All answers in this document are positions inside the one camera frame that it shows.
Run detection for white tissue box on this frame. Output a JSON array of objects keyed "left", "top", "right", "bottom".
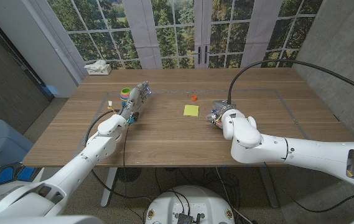
[{"left": 84, "top": 60, "right": 113, "bottom": 76}]

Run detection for blue black foot pedal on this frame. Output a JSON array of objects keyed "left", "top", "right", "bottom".
[{"left": 0, "top": 161, "right": 42, "bottom": 187}]

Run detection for thin black wrist wire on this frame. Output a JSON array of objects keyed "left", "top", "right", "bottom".
[
  {"left": 122, "top": 123, "right": 129, "bottom": 170},
  {"left": 263, "top": 161, "right": 354, "bottom": 214}
]

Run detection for rainbow stacked toy cups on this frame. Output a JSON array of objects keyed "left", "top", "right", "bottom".
[{"left": 119, "top": 87, "right": 132, "bottom": 101}]

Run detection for black round floor fan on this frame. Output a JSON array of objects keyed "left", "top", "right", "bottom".
[{"left": 116, "top": 167, "right": 142, "bottom": 183}]

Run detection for white robot head edge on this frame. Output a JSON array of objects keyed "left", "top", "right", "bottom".
[{"left": 0, "top": 215, "right": 105, "bottom": 224}]

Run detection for white table leg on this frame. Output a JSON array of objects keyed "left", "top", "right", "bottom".
[{"left": 100, "top": 167, "right": 118, "bottom": 208}]

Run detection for yellow sticky note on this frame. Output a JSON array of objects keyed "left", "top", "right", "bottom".
[{"left": 183, "top": 105, "right": 200, "bottom": 118}]

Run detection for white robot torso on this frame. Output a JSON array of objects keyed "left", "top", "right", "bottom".
[{"left": 144, "top": 185, "right": 235, "bottom": 224}]

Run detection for blue storage bin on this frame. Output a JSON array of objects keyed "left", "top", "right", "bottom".
[{"left": 0, "top": 119, "right": 34, "bottom": 171}]

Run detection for thin black left wrist wire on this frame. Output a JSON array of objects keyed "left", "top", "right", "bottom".
[{"left": 122, "top": 123, "right": 129, "bottom": 170}]

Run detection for orange white glue stick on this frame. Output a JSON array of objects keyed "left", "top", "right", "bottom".
[{"left": 207, "top": 115, "right": 223, "bottom": 129}]

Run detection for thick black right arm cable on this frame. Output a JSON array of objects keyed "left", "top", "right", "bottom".
[{"left": 227, "top": 58, "right": 354, "bottom": 100}]

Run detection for printed window backdrop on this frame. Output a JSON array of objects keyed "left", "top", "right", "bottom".
[{"left": 46, "top": 0, "right": 324, "bottom": 70}]

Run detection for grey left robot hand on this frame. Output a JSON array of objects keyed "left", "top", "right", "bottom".
[{"left": 119, "top": 80, "right": 151, "bottom": 118}]

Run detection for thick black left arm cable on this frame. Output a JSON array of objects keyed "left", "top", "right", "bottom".
[{"left": 84, "top": 109, "right": 154, "bottom": 202}]

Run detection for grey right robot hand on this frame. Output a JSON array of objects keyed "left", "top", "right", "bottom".
[{"left": 206, "top": 100, "right": 236, "bottom": 125}]

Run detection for thin black right wrist wire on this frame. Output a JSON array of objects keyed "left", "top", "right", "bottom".
[{"left": 263, "top": 161, "right": 354, "bottom": 214}]

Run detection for white floor cable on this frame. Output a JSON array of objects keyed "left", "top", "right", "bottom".
[{"left": 215, "top": 167, "right": 254, "bottom": 224}]

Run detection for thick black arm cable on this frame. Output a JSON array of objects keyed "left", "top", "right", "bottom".
[
  {"left": 84, "top": 109, "right": 154, "bottom": 202},
  {"left": 227, "top": 58, "right": 354, "bottom": 100}
]

